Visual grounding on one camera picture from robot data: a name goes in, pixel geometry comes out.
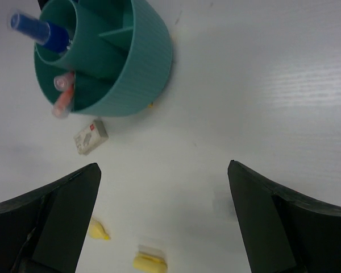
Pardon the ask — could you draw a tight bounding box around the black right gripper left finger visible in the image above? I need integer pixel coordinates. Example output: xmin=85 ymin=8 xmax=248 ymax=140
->
xmin=0 ymin=163 xmax=101 ymax=272

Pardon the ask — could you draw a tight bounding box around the clear spray bottle blue cap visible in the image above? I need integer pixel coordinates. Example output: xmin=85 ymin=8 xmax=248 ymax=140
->
xmin=7 ymin=9 xmax=72 ymax=54

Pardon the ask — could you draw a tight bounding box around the thin pink pen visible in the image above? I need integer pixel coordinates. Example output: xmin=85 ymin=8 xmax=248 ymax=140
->
xmin=53 ymin=72 xmax=75 ymax=92

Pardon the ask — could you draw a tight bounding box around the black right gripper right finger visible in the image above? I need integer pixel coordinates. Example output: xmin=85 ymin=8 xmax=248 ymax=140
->
xmin=228 ymin=160 xmax=341 ymax=272

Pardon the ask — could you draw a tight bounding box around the yellow highlighter body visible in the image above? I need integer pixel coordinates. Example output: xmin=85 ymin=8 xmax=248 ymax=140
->
xmin=88 ymin=217 xmax=111 ymax=241

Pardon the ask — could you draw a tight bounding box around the white eraser in sleeve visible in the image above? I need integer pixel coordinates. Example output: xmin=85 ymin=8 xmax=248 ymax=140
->
xmin=73 ymin=119 xmax=109 ymax=155

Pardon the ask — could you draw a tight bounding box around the yellow highlighter cap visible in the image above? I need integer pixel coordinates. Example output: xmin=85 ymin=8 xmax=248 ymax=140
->
xmin=132 ymin=245 xmax=168 ymax=273

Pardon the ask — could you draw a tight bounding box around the teal round compartment organizer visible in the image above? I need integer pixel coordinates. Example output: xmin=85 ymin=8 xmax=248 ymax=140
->
xmin=34 ymin=1 xmax=173 ymax=117

